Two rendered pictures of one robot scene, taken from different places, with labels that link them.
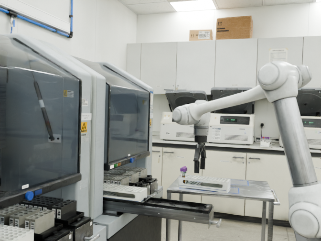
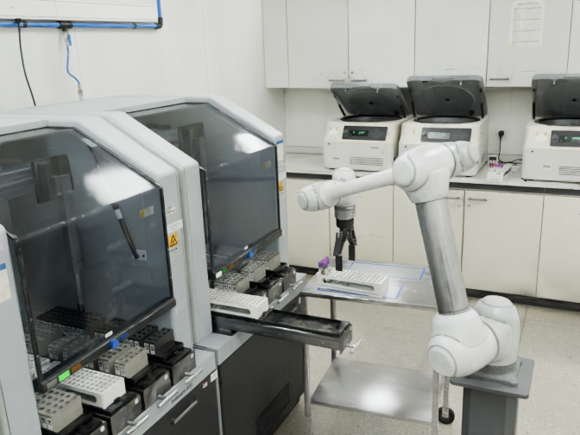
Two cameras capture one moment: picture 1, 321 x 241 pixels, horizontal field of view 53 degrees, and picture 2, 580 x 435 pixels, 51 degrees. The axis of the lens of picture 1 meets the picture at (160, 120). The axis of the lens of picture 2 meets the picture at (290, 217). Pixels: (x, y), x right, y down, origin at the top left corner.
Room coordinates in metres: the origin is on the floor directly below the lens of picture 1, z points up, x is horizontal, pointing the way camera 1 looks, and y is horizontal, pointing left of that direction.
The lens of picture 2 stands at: (-0.53, -0.35, 1.85)
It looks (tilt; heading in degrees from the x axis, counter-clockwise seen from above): 16 degrees down; 8
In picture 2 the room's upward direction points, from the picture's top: 2 degrees counter-clockwise
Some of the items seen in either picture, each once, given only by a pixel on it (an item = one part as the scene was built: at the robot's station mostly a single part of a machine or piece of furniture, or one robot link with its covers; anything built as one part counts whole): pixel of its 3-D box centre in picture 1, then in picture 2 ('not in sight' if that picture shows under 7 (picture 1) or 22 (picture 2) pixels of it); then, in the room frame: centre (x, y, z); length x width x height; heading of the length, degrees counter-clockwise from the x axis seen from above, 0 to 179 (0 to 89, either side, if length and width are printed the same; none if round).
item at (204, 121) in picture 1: (200, 113); (342, 186); (1.90, -0.24, 1.27); 0.13 x 0.11 x 0.16; 137
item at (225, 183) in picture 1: (204, 183); (352, 281); (1.90, -0.27, 0.85); 0.30 x 0.10 x 0.06; 68
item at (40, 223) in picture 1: (42, 222); (134, 363); (1.17, 0.42, 0.85); 0.12 x 0.02 x 0.06; 163
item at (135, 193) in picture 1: (118, 192); (230, 304); (1.69, 0.21, 0.83); 0.30 x 0.10 x 0.06; 72
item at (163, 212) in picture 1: (149, 207); (270, 323); (1.63, 0.04, 0.78); 0.73 x 0.14 x 0.09; 72
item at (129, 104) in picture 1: (95, 108); (197, 181); (1.99, 0.40, 1.28); 0.61 x 0.51 x 0.63; 162
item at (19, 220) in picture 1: (27, 220); (118, 359); (1.19, 0.49, 0.85); 0.12 x 0.02 x 0.06; 162
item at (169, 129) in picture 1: (187, 115); (369, 123); (4.24, -0.35, 1.22); 0.62 x 0.56 x 0.64; 160
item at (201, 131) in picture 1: (200, 131); (344, 211); (1.91, -0.24, 1.16); 0.09 x 0.09 x 0.06
